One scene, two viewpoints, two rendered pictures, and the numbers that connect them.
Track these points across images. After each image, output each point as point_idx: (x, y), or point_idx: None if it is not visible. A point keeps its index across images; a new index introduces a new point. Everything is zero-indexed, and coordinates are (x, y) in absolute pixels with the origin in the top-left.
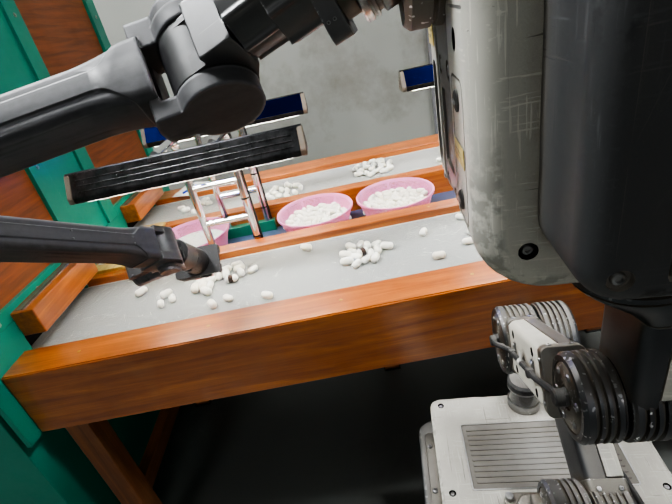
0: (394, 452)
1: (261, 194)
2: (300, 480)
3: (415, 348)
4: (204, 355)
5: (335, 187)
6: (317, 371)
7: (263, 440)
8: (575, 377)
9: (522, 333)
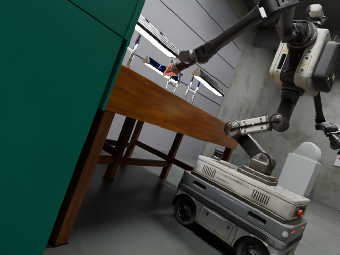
0: (140, 204)
1: None
2: (112, 213)
3: (202, 133)
4: (173, 102)
5: None
6: (185, 129)
7: None
8: (282, 114)
9: (252, 119)
